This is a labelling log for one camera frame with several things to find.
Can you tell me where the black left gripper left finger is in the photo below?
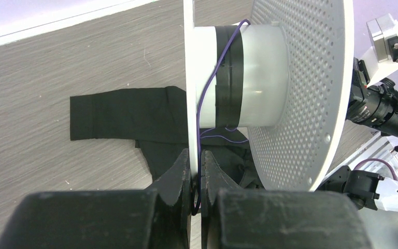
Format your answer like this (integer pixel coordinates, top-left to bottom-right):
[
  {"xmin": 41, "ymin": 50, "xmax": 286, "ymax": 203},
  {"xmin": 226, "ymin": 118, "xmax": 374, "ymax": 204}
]
[{"xmin": 0, "ymin": 149, "xmax": 191, "ymax": 248}]

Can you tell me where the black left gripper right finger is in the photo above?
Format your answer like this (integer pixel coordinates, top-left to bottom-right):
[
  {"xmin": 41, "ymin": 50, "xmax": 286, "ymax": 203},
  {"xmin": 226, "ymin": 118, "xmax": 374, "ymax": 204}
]
[{"xmin": 201, "ymin": 150, "xmax": 373, "ymax": 248}]

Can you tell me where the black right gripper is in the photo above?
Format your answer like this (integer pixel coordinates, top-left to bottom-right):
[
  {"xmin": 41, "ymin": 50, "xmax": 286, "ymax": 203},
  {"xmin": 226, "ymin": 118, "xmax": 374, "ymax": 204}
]
[{"xmin": 346, "ymin": 58, "xmax": 398, "ymax": 152}]

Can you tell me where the thin purple wire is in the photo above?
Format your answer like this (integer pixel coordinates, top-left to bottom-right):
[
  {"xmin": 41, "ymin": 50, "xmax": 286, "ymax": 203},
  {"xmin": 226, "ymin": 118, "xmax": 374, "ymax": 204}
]
[{"xmin": 191, "ymin": 19, "xmax": 252, "ymax": 216}]

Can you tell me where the white perforated cable spool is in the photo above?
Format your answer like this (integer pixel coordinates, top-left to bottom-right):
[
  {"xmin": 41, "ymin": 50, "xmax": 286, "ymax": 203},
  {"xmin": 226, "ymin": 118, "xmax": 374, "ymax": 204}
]
[{"xmin": 183, "ymin": 1, "xmax": 354, "ymax": 191}]

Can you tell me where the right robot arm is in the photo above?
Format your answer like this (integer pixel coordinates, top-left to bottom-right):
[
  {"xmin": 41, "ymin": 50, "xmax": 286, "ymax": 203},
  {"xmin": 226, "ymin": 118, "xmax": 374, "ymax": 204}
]
[{"xmin": 318, "ymin": 59, "xmax": 398, "ymax": 212}]

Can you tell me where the black cloth garment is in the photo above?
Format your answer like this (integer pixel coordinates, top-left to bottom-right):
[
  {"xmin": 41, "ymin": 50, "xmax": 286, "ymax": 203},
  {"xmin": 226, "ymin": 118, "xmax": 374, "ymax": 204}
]
[{"xmin": 70, "ymin": 86, "xmax": 263, "ymax": 189}]

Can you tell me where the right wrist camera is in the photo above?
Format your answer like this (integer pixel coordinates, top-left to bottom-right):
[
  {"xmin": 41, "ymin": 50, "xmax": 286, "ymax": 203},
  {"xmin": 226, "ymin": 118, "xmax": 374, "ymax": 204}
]
[{"xmin": 361, "ymin": 14, "xmax": 398, "ymax": 87}]

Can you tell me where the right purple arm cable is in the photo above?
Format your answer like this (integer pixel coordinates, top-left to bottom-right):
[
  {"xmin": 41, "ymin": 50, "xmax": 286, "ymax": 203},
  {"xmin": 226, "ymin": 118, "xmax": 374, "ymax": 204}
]
[{"xmin": 353, "ymin": 158, "xmax": 398, "ymax": 182}]

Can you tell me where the aluminium frame rail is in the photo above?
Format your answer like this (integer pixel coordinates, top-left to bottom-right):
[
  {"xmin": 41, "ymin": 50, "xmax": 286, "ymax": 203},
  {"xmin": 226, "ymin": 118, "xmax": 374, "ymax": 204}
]
[{"xmin": 324, "ymin": 132, "xmax": 398, "ymax": 180}]

